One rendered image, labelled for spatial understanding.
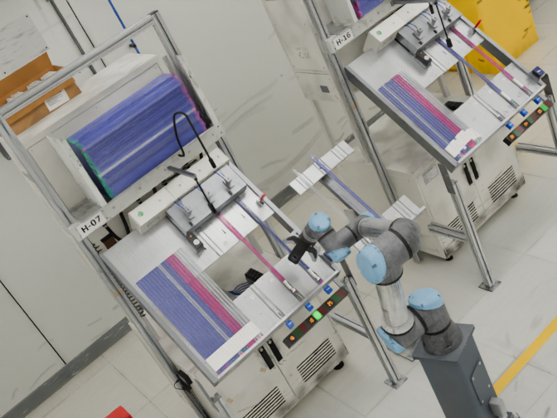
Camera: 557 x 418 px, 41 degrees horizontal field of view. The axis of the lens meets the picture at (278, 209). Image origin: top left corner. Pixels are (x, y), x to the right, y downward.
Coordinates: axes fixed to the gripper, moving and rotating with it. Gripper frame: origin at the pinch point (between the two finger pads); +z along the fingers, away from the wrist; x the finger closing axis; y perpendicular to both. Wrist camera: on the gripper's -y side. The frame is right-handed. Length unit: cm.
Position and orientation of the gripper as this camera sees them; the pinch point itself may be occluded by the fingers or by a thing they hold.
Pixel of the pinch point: (298, 252)
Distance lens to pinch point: 298.9
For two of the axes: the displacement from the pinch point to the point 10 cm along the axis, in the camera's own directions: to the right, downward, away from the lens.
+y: 5.1, -7.7, 3.8
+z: -1.8, 3.4, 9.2
